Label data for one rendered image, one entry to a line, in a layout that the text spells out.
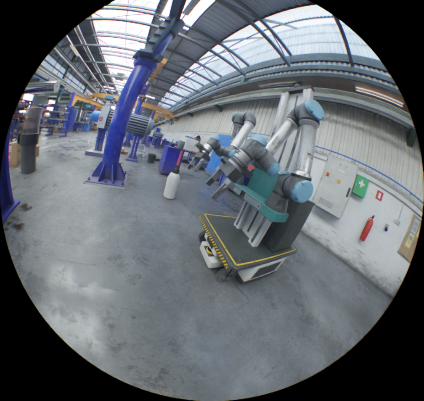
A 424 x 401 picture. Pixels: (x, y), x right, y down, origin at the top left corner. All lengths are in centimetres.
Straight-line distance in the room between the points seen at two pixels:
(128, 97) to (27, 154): 207
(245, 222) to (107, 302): 127
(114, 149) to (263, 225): 224
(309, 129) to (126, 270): 138
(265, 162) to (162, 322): 101
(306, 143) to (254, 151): 28
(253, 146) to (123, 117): 204
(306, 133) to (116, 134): 227
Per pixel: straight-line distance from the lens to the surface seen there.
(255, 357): 105
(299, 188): 63
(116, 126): 228
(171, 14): 294
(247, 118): 115
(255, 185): 111
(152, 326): 90
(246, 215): 124
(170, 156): 340
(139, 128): 421
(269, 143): 73
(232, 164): 54
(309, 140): 69
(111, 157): 232
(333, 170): 326
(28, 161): 301
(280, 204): 78
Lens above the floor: 88
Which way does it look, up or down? 14 degrees down
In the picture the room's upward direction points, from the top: 20 degrees clockwise
